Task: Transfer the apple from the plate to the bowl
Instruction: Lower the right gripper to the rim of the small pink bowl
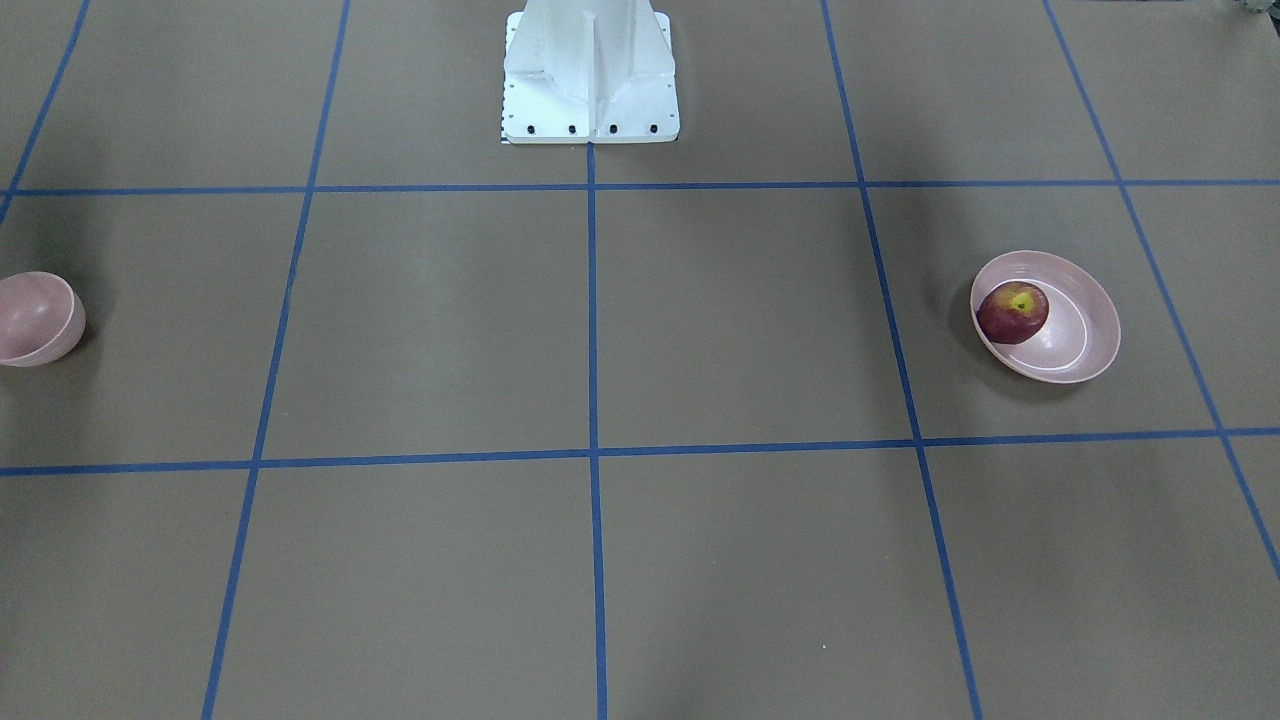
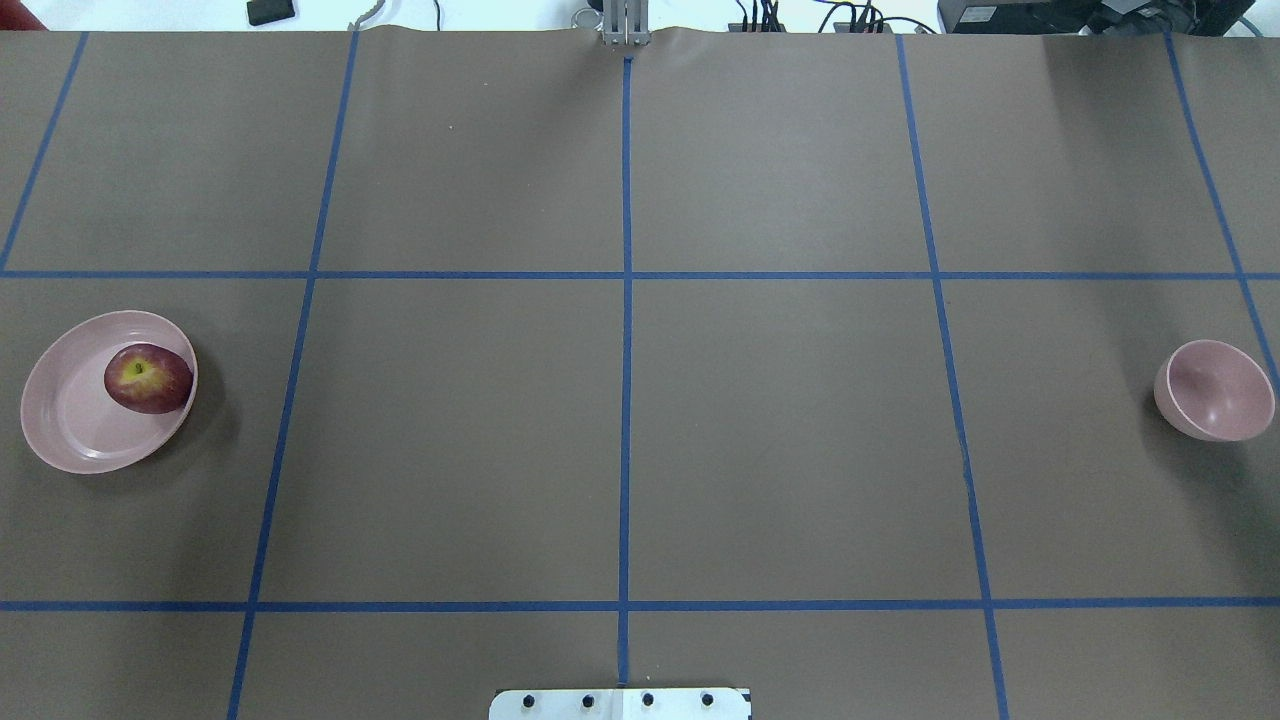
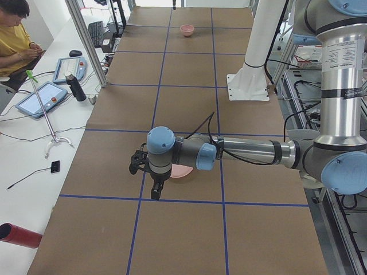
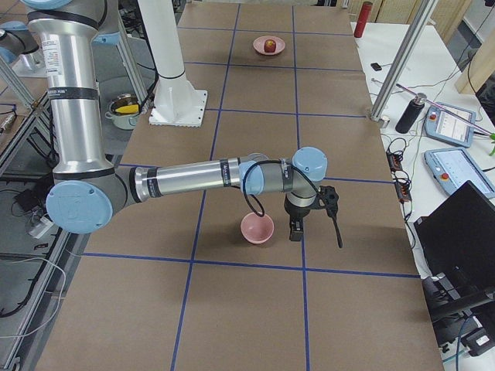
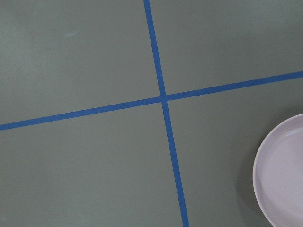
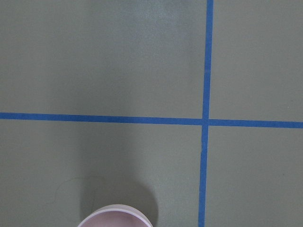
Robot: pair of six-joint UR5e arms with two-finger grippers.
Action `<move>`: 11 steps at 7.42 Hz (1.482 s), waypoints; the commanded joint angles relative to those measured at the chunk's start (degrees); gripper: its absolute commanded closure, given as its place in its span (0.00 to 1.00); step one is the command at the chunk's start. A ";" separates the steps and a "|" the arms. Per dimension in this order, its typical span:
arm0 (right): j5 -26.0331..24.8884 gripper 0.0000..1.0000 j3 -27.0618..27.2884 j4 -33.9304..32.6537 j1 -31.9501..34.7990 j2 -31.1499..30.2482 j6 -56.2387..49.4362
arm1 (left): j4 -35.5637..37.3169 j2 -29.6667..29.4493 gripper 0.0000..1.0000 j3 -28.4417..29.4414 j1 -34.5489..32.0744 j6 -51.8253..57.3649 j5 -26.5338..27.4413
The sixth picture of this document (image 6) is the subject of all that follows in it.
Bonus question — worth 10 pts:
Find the pink bowl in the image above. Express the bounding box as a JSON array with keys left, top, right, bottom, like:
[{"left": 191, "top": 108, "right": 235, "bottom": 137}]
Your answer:
[{"left": 78, "top": 204, "right": 152, "bottom": 227}]

